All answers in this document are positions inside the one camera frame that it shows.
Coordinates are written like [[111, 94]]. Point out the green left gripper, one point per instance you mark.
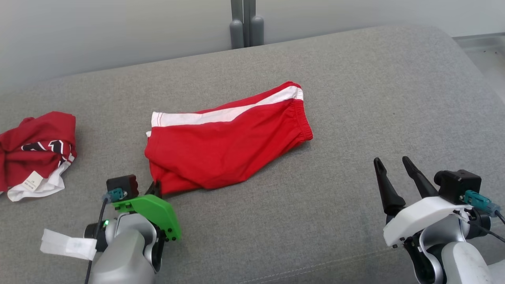
[[158, 215]]

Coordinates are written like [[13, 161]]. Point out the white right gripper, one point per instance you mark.
[[422, 217]]

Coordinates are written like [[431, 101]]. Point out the red shorts with white stripe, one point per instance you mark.
[[225, 146]]

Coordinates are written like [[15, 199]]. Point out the red and white t-shirt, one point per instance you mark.
[[35, 146]]

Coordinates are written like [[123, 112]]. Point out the white tape label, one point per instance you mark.
[[67, 244]]

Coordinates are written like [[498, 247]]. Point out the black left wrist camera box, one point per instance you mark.
[[122, 184]]

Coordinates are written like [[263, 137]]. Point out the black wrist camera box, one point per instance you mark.
[[457, 185], [122, 184]]

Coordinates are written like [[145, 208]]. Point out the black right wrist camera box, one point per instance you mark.
[[457, 185]]

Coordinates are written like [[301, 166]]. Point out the grey metal partition post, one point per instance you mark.
[[246, 23]]

